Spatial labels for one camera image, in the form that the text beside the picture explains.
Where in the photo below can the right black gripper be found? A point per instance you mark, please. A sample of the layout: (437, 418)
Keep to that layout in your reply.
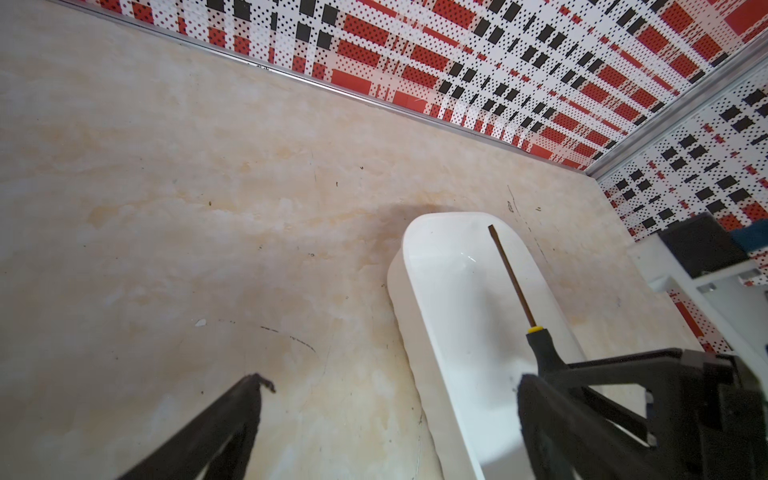
(707, 412)

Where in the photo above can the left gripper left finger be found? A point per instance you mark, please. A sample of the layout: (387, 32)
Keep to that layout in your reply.
(217, 443)

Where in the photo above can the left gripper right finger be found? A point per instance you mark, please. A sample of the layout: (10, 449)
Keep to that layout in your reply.
(565, 439)

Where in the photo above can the white rectangular plastic bin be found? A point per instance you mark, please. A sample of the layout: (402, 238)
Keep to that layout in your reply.
(464, 332)

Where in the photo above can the black yellow screwdriver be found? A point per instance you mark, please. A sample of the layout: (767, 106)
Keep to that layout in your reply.
(528, 312)

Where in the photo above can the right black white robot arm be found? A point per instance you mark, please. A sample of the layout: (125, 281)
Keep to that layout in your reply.
(714, 268)

